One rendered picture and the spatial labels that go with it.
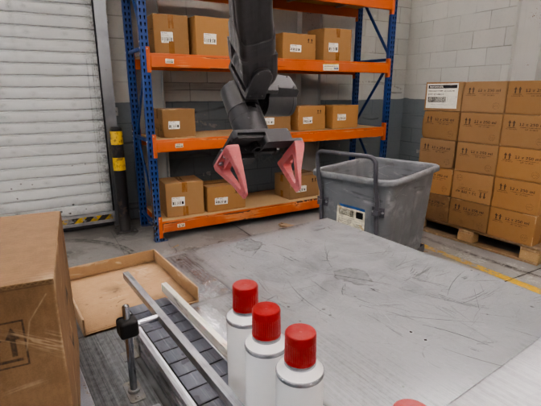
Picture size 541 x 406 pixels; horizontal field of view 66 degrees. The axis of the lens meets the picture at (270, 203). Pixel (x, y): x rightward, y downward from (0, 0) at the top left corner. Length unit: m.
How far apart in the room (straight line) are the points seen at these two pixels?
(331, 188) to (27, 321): 2.41
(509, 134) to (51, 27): 3.89
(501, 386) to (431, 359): 0.15
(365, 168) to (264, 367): 3.03
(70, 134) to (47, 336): 3.78
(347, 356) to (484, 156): 3.16
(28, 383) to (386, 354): 0.61
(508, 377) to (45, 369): 0.68
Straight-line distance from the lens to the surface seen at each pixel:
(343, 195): 2.76
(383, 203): 2.64
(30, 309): 0.55
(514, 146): 3.76
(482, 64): 5.72
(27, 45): 4.28
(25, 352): 0.58
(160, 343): 0.82
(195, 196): 3.95
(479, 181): 3.91
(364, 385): 0.80
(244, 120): 0.68
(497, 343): 1.00
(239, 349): 0.56
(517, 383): 0.81
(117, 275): 1.23
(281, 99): 0.74
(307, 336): 0.44
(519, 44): 5.45
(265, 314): 0.47
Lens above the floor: 1.32
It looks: 15 degrees down
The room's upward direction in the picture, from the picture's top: straight up
